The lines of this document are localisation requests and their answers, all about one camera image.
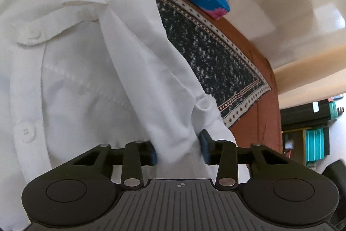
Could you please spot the white button shirt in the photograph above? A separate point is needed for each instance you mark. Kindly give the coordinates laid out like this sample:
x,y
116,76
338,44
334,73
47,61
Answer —
x,y
81,71

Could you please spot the dark patterned blanket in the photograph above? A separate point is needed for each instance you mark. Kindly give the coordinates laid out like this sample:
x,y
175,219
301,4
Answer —
x,y
205,52

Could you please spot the teal box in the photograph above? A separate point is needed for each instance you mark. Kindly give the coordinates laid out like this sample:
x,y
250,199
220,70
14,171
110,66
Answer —
x,y
333,110

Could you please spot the wooden shelf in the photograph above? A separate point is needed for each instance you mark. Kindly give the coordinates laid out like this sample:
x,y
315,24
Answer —
x,y
294,139

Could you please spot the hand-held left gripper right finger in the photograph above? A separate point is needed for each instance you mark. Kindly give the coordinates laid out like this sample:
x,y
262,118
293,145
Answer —
x,y
204,145

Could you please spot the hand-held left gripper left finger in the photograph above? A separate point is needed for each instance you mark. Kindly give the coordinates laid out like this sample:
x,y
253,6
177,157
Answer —
x,y
154,155

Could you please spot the black cabinet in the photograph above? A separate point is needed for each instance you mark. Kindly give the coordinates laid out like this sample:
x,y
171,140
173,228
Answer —
x,y
297,114

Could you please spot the brown bed sheet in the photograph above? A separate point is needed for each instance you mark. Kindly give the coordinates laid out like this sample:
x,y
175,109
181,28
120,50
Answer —
x,y
266,114

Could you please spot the dark cloth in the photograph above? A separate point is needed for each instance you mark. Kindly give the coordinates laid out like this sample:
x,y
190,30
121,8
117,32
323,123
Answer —
x,y
335,174

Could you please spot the stack of teal boxes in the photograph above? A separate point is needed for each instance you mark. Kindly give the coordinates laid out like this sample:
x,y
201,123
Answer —
x,y
315,144

